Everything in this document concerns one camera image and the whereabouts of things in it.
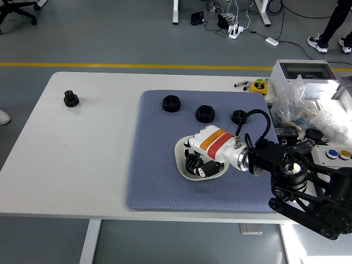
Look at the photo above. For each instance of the large black hex nut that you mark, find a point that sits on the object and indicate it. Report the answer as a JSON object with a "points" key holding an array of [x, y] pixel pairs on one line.
{"points": [[171, 105]]}

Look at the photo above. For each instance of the white table leg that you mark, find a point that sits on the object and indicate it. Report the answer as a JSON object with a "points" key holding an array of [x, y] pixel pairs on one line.
{"points": [[90, 242], [287, 247]]}

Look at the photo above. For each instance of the white power strip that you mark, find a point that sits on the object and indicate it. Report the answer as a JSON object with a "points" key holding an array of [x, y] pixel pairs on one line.
{"points": [[236, 31]]}

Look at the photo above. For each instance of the black power adapter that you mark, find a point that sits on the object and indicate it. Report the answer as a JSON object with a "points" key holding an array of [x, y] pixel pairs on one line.
{"points": [[197, 18]]}

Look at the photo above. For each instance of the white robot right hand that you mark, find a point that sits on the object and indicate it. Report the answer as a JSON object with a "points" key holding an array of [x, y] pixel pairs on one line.
{"points": [[217, 143]]}

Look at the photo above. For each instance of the grey electrical enclosure box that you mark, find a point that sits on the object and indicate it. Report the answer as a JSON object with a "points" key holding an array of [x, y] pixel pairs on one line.
{"points": [[302, 64]]}

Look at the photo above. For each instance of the medium black hex nut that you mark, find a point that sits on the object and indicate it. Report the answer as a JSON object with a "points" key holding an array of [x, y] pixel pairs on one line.
{"points": [[204, 116]]}

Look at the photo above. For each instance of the black office chair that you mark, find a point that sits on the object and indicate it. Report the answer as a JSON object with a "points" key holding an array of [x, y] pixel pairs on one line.
{"points": [[15, 9]]}

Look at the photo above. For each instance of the clear plastic bag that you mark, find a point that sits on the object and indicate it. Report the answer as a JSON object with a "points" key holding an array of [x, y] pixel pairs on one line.
{"points": [[291, 101]]}

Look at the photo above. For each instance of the small black hex nut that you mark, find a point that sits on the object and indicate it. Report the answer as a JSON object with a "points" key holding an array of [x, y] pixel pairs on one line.
{"points": [[237, 116]]}

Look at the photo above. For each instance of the grey push-button control box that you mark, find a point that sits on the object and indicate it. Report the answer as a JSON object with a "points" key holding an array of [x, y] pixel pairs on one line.
{"points": [[320, 156]]}

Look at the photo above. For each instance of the black digital panel meter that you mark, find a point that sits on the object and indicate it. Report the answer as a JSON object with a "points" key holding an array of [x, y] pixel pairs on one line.
{"points": [[286, 132], [303, 148]]}

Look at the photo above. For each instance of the bubble wrap bag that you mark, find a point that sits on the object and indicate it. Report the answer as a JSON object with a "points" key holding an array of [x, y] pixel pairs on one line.
{"points": [[332, 123]]}

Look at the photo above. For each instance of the black silver marker pen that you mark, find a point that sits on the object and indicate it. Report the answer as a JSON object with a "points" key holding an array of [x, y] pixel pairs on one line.
{"points": [[240, 83]]}

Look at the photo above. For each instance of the black charger box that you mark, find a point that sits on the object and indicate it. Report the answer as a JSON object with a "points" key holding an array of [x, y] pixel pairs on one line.
{"points": [[222, 21]]}

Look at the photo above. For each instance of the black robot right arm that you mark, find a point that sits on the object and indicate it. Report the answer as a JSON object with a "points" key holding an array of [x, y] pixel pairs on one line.
{"points": [[288, 170]]}

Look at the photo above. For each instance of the white power adapter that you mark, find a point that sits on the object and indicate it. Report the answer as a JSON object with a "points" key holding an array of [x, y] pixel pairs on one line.
{"points": [[272, 41]]}

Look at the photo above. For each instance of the black stepped gear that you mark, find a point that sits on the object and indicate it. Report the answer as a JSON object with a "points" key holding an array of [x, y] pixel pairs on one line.
{"points": [[71, 100], [192, 162]]}

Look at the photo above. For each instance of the black plastic part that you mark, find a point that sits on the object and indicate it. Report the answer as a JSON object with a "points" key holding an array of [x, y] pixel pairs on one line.
{"points": [[313, 134]]}

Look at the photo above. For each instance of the white plastic box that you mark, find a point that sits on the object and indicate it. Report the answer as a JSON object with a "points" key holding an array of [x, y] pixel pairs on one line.
{"points": [[338, 105]]}

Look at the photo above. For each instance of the yellow tape measure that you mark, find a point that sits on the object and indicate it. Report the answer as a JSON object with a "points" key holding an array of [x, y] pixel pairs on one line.
{"points": [[258, 86]]}

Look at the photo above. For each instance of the blue-grey textured mat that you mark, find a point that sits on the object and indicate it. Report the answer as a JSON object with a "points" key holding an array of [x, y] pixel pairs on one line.
{"points": [[154, 165]]}

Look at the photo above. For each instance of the white desk leg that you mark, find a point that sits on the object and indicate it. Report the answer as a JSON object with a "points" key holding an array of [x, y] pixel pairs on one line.
{"points": [[175, 12], [262, 12]]}

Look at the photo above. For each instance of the white square dish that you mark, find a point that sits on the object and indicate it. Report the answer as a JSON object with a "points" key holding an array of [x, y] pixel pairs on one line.
{"points": [[180, 156]]}

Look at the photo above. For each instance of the person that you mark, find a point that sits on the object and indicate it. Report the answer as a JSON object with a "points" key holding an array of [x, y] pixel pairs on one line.
{"points": [[334, 22]]}

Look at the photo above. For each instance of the grey table control box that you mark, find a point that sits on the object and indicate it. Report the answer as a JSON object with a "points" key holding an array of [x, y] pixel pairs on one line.
{"points": [[250, 229]]}

